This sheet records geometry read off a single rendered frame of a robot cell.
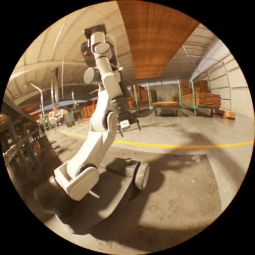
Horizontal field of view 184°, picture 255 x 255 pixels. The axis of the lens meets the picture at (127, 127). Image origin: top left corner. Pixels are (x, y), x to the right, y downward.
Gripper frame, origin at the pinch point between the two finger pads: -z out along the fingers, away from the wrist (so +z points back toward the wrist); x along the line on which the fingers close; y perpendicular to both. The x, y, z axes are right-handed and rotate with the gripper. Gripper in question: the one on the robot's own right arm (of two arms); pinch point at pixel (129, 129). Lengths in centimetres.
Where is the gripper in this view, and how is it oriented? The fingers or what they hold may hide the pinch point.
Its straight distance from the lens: 45.6
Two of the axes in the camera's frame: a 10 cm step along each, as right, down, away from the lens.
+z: -3.6, -8.8, -3.2
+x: 9.3, -3.5, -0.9
